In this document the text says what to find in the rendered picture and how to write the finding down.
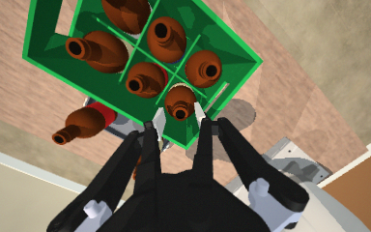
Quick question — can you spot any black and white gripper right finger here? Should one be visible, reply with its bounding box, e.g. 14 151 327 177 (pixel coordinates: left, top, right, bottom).
185 102 309 232

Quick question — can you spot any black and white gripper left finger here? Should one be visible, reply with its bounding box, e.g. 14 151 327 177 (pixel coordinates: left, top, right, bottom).
46 107 166 232

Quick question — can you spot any green box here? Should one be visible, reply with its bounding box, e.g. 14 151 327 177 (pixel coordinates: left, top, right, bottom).
22 0 243 138

